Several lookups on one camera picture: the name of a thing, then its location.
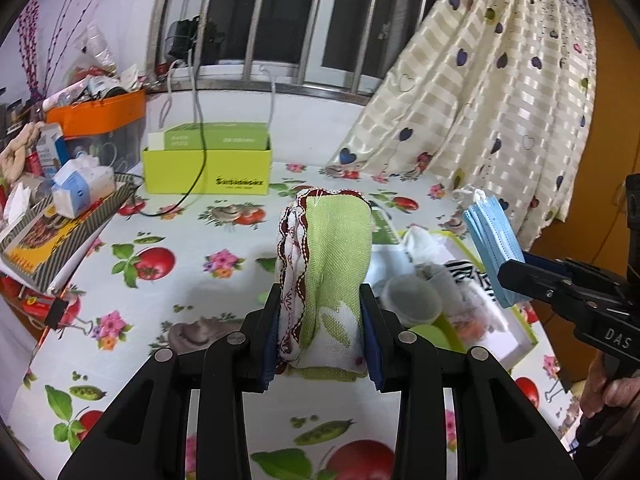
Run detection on red packet with black clip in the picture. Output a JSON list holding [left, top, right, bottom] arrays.
[[19, 294, 69, 330]]

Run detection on flat patterned box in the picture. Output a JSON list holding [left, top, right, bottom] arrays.
[[0, 175, 142, 294]]

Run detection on clear storage container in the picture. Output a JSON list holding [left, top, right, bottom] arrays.
[[64, 115, 144, 172]]

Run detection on clear plastic container grey lid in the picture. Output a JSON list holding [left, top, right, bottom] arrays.
[[382, 274, 444, 329]]

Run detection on white cable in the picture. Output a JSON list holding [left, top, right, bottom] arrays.
[[159, 59, 207, 132], [259, 64, 279, 127]]

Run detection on green and white woven cloth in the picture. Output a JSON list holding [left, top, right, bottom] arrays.
[[275, 187, 374, 384]]

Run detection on cream curtain with hearts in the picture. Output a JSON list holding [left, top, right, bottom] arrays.
[[324, 0, 599, 257]]

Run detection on blue and white tissue pack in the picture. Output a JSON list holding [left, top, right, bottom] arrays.
[[51, 156, 117, 219]]

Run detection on person's right hand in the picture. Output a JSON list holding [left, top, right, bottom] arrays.
[[581, 354, 640, 417]]

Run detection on wooden cabinet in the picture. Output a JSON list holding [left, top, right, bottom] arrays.
[[529, 0, 640, 273]]

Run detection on black and white striped sock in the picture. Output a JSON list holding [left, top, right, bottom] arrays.
[[442, 259, 497, 302]]

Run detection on orange box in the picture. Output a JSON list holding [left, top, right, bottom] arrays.
[[45, 90, 147, 139]]

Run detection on blue and white carton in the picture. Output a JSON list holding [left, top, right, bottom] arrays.
[[34, 122, 67, 177]]

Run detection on metal window grille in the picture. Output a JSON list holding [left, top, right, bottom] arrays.
[[146, 0, 452, 107]]

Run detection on black device on windowsill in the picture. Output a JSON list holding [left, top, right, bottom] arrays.
[[164, 16, 227, 64]]

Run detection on pale green inner box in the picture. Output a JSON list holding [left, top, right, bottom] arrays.
[[148, 121, 271, 152]]

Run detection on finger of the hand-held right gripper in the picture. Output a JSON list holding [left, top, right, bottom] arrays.
[[497, 258, 622, 329], [522, 252, 627, 292]]

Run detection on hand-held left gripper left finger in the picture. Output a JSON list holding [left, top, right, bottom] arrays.
[[57, 284, 284, 480]]

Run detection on purple flower branches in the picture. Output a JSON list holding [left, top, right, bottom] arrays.
[[16, 0, 117, 104]]

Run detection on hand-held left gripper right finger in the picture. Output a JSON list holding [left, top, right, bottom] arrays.
[[358, 283, 584, 480]]

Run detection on floral tablecloth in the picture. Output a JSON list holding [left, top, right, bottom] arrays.
[[0, 159, 587, 480]]

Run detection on green round container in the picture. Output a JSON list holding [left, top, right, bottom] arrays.
[[407, 324, 452, 352]]

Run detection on beige scrunchie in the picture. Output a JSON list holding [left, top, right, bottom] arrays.
[[0, 122, 49, 184]]

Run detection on blue face masks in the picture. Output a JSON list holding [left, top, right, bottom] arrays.
[[462, 195, 527, 309]]

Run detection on white box with green rim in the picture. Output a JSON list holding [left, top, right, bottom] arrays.
[[370, 227, 539, 372]]

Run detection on clear plastic bottle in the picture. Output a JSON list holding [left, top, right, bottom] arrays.
[[81, 21, 119, 74]]

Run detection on wet wipes pack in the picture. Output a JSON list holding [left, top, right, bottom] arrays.
[[369, 207, 417, 302]]

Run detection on black cable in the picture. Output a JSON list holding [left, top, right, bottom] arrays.
[[114, 47, 210, 217]]

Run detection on white crumpled tissue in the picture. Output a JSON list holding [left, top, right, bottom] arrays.
[[451, 184, 487, 209]]

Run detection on lime green cardboard box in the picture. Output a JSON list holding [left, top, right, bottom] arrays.
[[141, 132, 274, 196]]

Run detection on metal binder clip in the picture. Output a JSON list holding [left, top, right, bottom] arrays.
[[541, 379, 567, 404]]

